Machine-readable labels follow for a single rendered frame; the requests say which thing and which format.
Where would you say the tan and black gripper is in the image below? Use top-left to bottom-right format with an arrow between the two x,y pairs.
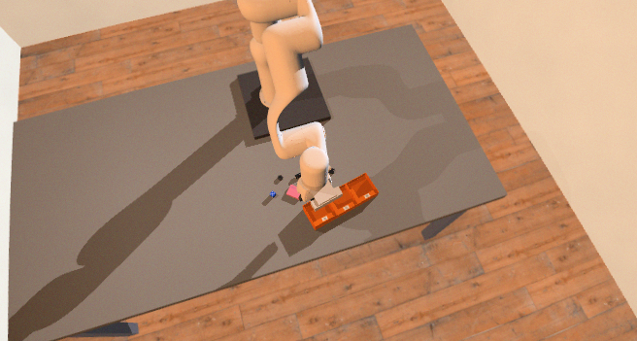
297,173 -> 332,202

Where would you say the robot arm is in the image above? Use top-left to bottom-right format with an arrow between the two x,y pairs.
237,0 -> 343,211

